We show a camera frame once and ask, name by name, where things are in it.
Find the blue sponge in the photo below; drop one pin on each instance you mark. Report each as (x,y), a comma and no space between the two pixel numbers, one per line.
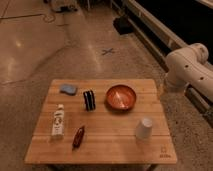
(68,89)

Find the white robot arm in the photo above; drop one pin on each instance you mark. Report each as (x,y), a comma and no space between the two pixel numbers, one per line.
(187,66)

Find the grey equipment at top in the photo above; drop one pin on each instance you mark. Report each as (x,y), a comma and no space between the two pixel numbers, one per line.
(63,5)

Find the black object on floor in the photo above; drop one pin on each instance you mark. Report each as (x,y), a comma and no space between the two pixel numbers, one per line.
(122,25)

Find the wooden folding table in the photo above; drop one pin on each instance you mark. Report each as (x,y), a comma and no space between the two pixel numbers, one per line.
(109,136)

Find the orange wooden bowl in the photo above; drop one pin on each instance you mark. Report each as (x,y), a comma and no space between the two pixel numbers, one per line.
(121,97)

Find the white tube bottle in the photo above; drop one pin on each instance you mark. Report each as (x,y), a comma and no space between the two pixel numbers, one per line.
(58,122)

